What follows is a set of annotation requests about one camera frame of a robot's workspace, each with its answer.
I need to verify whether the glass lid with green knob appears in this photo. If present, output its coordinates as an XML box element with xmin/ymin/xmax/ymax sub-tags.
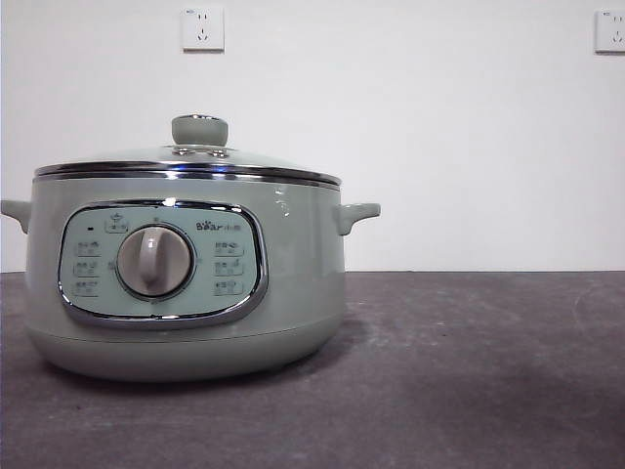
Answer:
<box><xmin>32</xmin><ymin>113</ymin><xmax>342</xmax><ymax>188</ymax></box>

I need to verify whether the white wall socket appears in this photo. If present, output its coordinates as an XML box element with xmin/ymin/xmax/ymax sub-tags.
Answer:
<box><xmin>182</xmin><ymin>6</ymin><xmax>227</xmax><ymax>54</ymax></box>
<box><xmin>594</xmin><ymin>9</ymin><xmax>625</xmax><ymax>56</ymax></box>

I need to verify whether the pale green electric cooking pot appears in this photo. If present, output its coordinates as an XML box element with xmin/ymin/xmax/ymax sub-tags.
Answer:
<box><xmin>0</xmin><ymin>170</ymin><xmax>383</xmax><ymax>384</ymax></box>

